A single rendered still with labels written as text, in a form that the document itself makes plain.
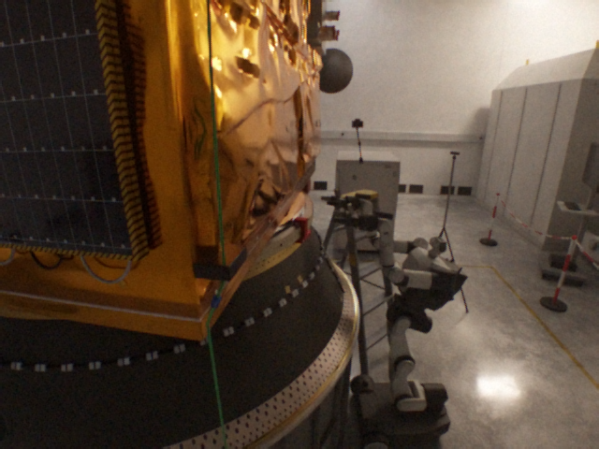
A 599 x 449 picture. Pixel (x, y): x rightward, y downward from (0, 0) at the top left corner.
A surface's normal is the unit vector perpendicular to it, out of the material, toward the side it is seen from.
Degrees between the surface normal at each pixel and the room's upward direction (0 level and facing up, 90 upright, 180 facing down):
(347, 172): 90
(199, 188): 88
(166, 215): 90
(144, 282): 99
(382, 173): 90
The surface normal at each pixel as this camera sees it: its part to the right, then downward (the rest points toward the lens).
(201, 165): 0.61, 0.35
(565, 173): -0.14, 0.33
